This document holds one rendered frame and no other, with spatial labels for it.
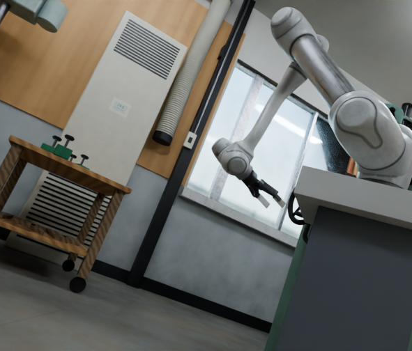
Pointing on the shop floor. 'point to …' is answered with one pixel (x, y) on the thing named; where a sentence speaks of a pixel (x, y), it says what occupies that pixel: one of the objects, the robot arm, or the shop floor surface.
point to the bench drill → (40, 8)
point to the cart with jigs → (59, 153)
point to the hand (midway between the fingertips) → (274, 204)
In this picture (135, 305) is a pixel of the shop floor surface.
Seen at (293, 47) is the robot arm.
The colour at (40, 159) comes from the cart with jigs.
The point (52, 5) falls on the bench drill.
